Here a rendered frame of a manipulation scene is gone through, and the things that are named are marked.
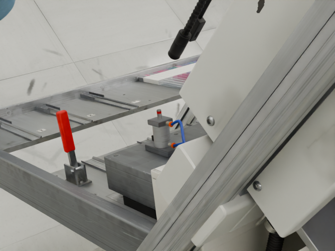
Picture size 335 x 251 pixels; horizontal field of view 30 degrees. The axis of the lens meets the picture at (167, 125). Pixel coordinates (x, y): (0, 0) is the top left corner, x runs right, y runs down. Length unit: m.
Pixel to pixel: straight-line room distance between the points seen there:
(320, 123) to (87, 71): 2.04
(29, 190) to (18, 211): 1.07
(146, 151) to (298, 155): 0.38
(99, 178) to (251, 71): 0.48
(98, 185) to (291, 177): 0.46
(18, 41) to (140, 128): 0.58
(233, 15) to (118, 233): 0.37
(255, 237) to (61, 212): 0.30
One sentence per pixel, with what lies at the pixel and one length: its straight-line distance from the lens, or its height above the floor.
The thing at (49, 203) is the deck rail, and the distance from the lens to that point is 0.93.
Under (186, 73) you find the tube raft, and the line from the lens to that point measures 1.47.
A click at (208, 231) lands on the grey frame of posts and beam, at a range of 0.56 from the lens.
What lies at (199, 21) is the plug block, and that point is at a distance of 0.99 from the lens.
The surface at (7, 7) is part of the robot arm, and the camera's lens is 1.56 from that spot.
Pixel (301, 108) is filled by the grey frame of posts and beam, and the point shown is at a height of 1.51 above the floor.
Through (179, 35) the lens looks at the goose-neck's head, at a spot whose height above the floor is 1.26.
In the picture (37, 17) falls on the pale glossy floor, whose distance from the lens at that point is 2.60.
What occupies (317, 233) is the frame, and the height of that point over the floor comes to 1.39.
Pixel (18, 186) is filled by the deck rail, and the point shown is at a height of 0.92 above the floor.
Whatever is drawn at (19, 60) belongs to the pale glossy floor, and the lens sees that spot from 2.42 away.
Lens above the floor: 1.79
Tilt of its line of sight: 48 degrees down
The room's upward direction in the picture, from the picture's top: 31 degrees clockwise
